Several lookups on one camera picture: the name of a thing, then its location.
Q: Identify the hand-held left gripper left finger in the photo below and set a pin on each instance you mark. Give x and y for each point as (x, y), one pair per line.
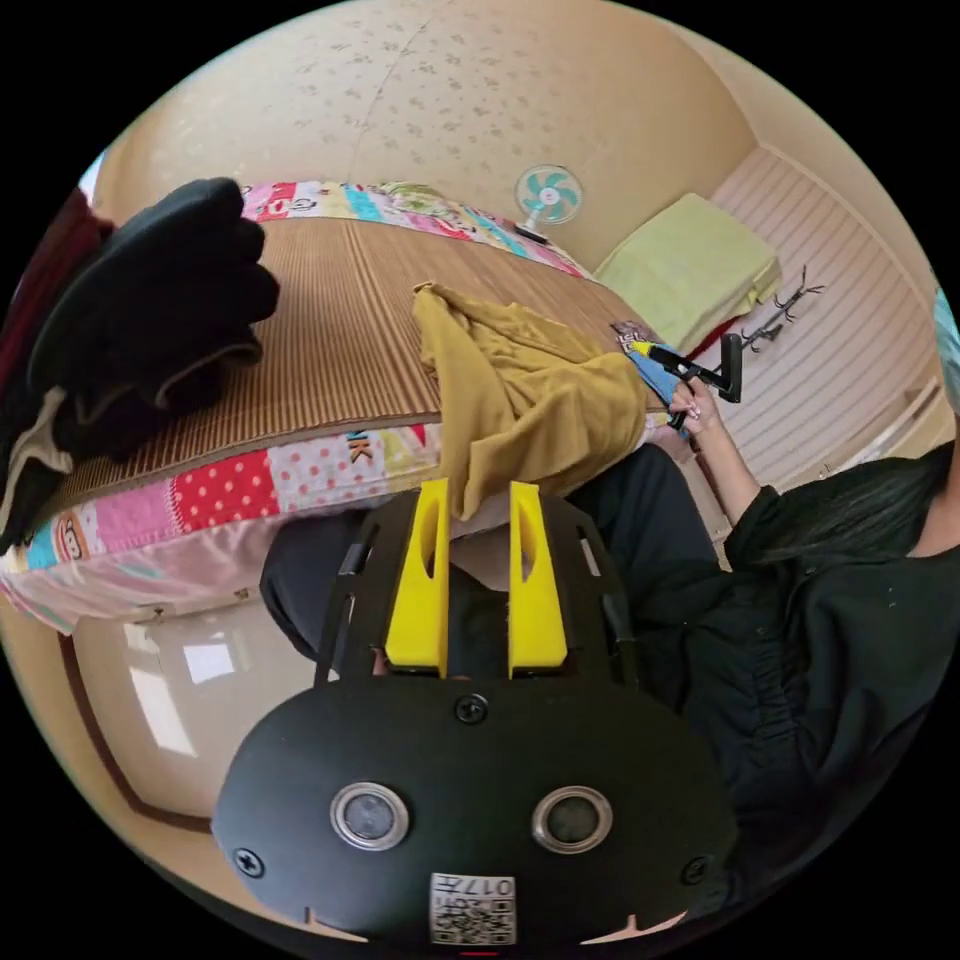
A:
(411, 600)

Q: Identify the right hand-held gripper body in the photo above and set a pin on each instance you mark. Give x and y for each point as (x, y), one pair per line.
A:
(688, 370)

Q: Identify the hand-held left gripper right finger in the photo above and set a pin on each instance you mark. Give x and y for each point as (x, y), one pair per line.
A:
(541, 615)

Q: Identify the yellow long sleeve shirt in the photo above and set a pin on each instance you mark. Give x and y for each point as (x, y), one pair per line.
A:
(525, 375)

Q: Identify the person's right forearm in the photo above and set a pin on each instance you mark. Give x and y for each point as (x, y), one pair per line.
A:
(735, 472)

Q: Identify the person's right hand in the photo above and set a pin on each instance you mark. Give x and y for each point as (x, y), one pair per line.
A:
(694, 409)

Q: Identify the folded light green blanket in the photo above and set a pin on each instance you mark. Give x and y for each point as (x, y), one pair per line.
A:
(686, 274)

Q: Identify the small teal table fan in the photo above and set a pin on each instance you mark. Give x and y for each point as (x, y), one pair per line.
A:
(547, 199)

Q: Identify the person's body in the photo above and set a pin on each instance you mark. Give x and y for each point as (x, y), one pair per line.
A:
(810, 645)

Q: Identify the bed with woven mat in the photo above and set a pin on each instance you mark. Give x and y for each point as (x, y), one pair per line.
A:
(345, 315)

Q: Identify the pile of clothes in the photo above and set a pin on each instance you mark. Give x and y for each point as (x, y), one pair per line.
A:
(150, 315)

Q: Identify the black wall hook rack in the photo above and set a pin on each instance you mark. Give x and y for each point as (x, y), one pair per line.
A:
(780, 311)

